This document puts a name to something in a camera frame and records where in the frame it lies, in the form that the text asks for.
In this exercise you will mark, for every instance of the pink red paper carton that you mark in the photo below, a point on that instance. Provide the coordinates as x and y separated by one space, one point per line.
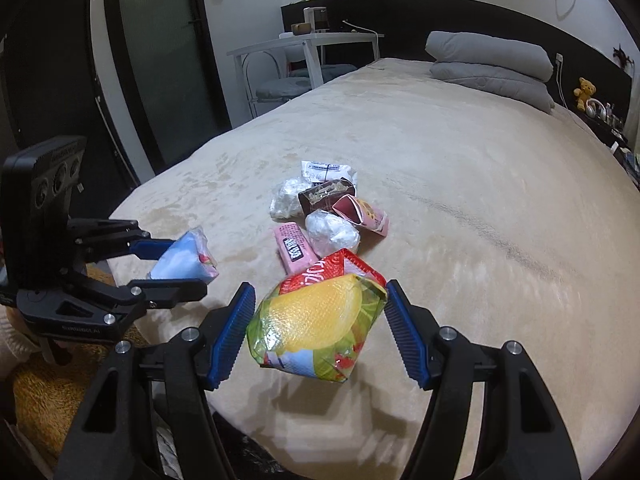
370 220

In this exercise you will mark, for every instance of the black wardrobe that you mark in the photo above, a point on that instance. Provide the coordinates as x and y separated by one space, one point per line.
50 85

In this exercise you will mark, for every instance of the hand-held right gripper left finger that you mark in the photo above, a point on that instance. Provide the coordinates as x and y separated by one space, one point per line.
232 340

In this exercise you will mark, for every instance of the small brown box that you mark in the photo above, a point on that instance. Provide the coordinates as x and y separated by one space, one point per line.
299 29

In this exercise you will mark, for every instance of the dark plant ornament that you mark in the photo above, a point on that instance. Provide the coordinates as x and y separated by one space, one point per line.
623 56

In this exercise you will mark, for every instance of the small boxy appliance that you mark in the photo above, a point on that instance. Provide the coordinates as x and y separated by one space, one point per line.
315 20

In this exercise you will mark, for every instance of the bed with beige blanket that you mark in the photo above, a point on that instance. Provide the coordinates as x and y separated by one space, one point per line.
450 185

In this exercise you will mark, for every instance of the mustard fuzzy cloth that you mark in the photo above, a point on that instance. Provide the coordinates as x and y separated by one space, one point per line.
45 395

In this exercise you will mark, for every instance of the frosted glass door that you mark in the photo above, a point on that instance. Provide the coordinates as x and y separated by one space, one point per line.
160 60

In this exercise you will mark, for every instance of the chair with grey cushion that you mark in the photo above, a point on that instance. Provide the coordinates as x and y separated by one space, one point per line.
280 90
335 71

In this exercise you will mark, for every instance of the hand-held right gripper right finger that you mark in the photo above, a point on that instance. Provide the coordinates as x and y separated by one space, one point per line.
405 340

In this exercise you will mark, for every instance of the yellow green snack bag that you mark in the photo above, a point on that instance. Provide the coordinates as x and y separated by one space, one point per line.
315 320

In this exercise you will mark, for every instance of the light blue snack packet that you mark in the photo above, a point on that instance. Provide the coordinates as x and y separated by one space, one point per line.
180 260

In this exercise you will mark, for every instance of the white labelled plastic packet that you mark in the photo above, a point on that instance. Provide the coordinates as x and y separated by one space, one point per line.
320 170

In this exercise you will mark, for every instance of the brown snack packet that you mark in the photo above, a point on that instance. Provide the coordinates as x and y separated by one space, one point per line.
317 200

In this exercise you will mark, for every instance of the crumpled white plastic bag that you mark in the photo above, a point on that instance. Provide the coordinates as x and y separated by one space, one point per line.
330 232
287 197

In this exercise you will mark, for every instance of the cluttered dark bedside shelf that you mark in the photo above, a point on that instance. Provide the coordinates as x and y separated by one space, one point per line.
615 132

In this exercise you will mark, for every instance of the white desk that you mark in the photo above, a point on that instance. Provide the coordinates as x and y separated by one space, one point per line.
300 42

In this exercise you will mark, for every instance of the black headboard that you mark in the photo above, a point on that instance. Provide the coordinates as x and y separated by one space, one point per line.
400 35

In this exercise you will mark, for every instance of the grey folded quilt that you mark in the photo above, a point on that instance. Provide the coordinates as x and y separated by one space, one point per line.
500 87
485 52

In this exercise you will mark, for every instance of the white headphones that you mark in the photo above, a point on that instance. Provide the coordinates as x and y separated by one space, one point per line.
595 109

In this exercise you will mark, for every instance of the pink snack packet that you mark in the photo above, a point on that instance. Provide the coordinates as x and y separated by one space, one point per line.
295 250

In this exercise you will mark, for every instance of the yellow teddy bear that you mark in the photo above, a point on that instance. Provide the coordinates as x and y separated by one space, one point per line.
585 91

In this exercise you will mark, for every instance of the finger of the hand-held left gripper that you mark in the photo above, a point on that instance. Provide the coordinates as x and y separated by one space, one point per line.
175 292
150 247

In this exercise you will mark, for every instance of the person's left forearm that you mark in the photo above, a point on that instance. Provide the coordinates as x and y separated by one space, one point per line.
15 345

